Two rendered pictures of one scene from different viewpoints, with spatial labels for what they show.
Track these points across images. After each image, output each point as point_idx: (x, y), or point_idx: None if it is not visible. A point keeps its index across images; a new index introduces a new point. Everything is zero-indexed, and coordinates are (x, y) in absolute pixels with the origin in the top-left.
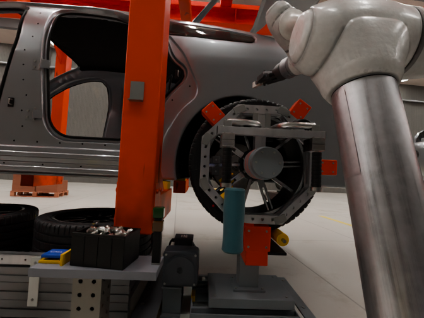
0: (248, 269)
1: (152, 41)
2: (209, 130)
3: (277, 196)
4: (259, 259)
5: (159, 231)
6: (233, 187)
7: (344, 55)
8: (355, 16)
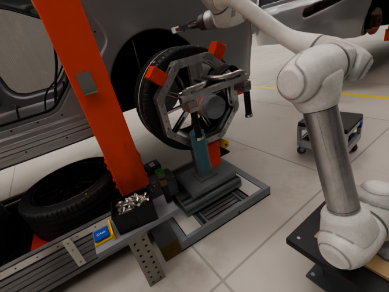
0: None
1: (75, 22)
2: (160, 92)
3: None
4: (216, 161)
5: (166, 184)
6: None
7: (319, 100)
8: (326, 77)
